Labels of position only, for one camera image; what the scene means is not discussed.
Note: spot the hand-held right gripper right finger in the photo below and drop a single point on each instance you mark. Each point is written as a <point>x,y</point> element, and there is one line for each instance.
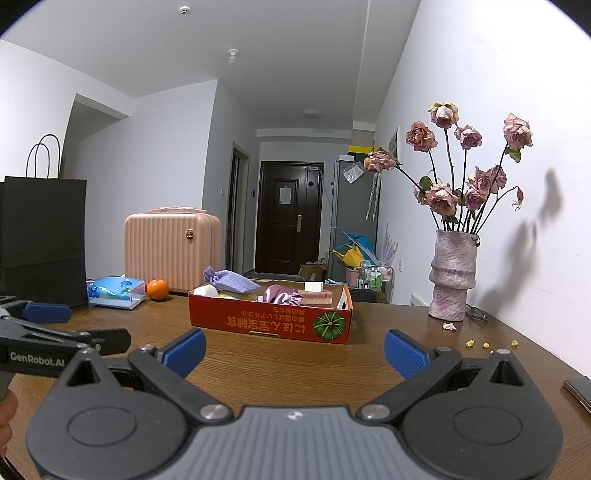
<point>406,355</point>

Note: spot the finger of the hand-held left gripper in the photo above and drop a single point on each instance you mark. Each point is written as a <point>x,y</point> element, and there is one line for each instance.
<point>106,339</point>
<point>46,314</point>

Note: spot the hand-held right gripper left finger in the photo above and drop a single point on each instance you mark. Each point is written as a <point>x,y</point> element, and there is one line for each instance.
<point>184,351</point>

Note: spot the yellow and white plush toy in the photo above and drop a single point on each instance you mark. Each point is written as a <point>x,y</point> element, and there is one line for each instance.
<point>206,290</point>

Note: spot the red cardboard box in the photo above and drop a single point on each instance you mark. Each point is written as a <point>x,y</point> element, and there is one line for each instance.
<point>258,323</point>

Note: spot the pink layered sponge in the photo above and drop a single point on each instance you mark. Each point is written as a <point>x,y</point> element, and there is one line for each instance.
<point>316,300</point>

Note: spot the pink satin scrunchie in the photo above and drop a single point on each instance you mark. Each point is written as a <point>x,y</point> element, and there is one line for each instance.
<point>279,295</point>

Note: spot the person's left hand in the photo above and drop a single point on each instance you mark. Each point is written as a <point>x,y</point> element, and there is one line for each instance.
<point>7,415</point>

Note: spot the blue tissue pack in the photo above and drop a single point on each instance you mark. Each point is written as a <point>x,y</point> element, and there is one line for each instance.
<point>115,293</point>

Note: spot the fallen pink petal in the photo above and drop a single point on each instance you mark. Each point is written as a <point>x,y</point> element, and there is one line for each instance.
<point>449,326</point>

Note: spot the yellow crumbs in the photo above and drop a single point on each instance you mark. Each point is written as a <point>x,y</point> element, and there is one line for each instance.
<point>470,343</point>

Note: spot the orange fruit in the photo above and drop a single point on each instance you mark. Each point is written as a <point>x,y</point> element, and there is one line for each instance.
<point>157,289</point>

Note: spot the black paper bag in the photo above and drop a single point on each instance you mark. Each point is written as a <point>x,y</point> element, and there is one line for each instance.
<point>41,240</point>

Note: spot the cart with bottles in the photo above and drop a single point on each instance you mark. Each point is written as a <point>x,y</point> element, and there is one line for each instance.
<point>376,276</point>

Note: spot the pink textured vase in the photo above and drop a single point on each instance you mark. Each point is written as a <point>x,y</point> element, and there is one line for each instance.
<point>452,277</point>

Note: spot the pink bin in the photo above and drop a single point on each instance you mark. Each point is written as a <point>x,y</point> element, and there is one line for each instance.
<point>353,276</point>

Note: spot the pink ribbed suitcase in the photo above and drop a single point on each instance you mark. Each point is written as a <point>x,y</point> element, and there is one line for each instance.
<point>171,249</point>

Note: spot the purple feather decoration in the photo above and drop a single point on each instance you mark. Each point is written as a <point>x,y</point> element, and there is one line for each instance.
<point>388,247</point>

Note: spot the brown cardboard box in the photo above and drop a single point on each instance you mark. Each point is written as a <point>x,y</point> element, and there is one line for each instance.
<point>311,272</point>

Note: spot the grey refrigerator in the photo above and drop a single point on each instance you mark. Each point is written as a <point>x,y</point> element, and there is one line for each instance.
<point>346,217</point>

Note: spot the dark brown entrance door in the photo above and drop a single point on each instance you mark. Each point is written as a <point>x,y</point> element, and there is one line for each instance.
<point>277,230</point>

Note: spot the folded white umbrella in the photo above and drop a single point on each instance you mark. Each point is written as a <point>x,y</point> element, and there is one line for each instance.
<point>373,198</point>

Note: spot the dried pink rose bouquet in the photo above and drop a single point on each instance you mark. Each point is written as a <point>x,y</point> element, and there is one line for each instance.
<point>441,196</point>

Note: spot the black smartphone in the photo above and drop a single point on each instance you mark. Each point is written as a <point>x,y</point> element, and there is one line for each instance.
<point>579,390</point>

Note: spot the white paper sheet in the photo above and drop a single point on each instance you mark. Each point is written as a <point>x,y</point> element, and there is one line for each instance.
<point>285,194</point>

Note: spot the clear plastic bag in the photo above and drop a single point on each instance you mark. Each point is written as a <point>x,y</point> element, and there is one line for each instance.
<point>351,173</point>

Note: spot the yellow box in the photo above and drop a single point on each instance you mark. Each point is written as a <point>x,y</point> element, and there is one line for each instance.
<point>361,148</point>

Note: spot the ceiling lamp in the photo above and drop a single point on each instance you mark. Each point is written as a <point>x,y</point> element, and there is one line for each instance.
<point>314,113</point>

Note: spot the ceiling sprinkler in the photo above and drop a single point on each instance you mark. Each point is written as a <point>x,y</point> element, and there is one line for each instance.
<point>233,56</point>

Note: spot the white wall board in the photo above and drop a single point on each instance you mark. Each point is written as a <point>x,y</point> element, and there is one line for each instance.
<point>419,300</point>

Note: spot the side door frame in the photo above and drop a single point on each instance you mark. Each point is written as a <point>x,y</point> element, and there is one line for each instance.
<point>238,207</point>

